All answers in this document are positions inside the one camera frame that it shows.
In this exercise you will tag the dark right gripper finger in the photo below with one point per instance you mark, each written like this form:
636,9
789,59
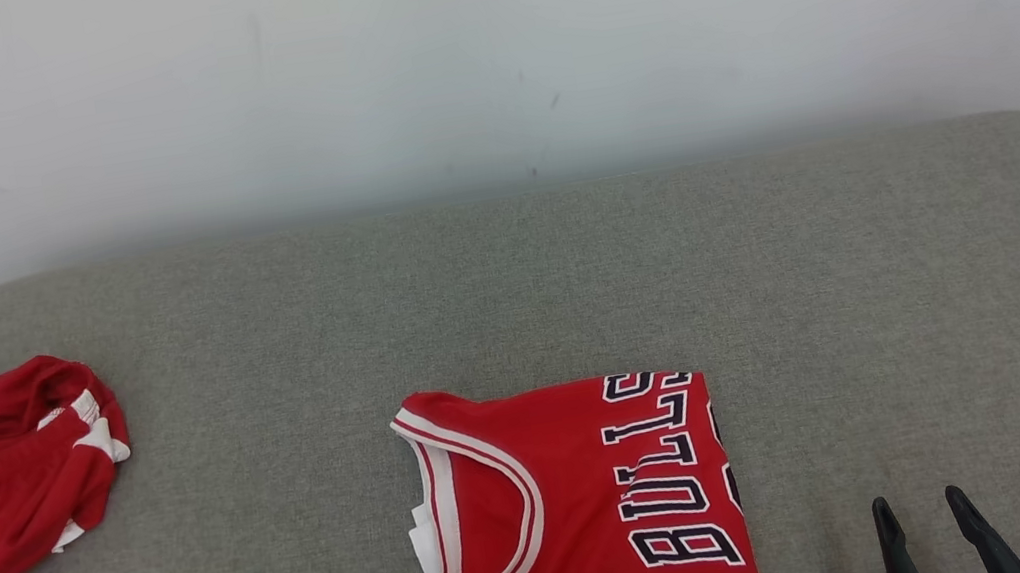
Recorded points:
988,544
897,552

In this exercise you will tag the red Bulls basketball jersey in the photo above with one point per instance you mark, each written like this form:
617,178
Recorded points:
565,521

